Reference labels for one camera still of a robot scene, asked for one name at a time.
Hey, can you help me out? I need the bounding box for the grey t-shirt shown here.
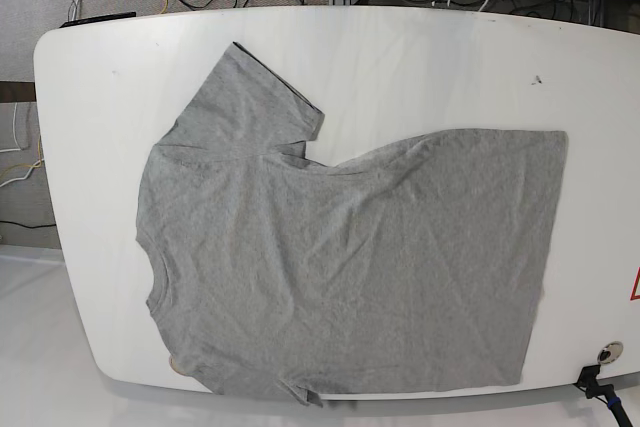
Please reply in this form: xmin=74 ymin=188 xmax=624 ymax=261
xmin=136 ymin=43 xmax=568 ymax=405

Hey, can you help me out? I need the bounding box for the beige table grommet left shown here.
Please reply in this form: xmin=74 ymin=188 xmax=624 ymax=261
xmin=169 ymin=356 xmax=188 ymax=376

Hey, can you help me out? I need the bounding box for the red triangle warning sticker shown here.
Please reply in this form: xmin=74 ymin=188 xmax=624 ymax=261
xmin=630 ymin=269 xmax=640 ymax=301

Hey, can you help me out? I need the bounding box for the silver table grommet right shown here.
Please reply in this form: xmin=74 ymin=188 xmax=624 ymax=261
xmin=597 ymin=341 xmax=624 ymax=365

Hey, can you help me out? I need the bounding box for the black clamp with cable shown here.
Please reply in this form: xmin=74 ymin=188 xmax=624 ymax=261
xmin=574 ymin=365 xmax=633 ymax=427

